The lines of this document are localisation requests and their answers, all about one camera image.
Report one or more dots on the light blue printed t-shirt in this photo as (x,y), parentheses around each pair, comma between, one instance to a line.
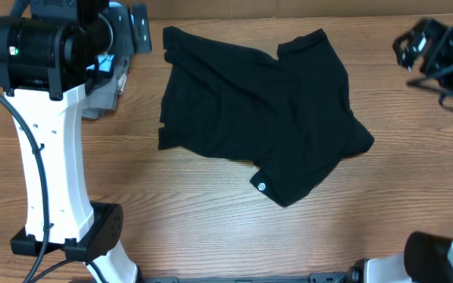
(104,64)

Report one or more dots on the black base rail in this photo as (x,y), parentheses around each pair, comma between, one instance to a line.
(242,279)

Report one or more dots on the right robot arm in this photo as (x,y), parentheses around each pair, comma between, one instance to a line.
(426,257)

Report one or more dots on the grey folded garment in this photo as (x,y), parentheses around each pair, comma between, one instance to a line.
(106,90)

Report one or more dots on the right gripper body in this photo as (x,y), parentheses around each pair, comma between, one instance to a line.
(452,61)

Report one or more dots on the black t-shirt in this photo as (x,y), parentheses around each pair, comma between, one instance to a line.
(289,114)

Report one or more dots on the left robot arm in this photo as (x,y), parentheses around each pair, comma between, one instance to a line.
(54,56)

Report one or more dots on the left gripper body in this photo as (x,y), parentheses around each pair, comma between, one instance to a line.
(122,39)

